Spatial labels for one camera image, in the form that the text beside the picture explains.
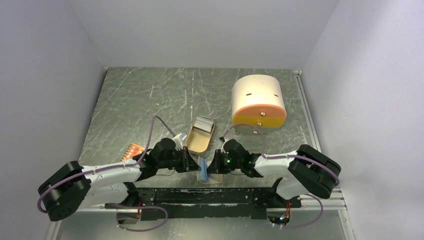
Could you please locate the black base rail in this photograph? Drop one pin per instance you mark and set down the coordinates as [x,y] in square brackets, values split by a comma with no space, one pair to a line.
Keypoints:
[180,203]

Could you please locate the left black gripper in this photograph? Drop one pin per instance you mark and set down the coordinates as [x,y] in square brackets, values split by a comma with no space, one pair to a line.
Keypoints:
[188,163]

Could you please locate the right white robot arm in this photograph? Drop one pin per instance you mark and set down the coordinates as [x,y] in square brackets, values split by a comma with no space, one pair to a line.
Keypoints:
[302,171]

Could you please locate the grey credit card stack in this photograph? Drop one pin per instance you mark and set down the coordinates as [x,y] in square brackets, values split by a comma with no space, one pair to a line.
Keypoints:
[203,125]

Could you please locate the orange patterned card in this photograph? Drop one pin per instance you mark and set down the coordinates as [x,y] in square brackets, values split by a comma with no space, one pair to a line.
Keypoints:
[132,150]

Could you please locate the tan oval tray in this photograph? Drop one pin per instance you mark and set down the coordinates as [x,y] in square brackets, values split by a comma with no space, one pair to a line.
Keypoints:
[198,143]

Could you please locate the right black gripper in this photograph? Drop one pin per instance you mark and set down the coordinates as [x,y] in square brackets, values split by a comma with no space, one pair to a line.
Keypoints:
[216,166]

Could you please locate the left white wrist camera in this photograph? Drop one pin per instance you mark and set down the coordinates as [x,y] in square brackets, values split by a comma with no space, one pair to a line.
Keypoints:
[179,139]

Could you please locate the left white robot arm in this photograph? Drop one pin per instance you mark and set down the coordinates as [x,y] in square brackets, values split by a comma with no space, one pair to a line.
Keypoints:
[75,186]

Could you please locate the tan card holder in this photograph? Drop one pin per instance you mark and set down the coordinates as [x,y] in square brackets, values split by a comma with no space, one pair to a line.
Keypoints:
[207,178]

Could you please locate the cream orange drawer box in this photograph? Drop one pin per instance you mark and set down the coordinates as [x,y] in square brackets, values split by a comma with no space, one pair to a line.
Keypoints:
[257,100]

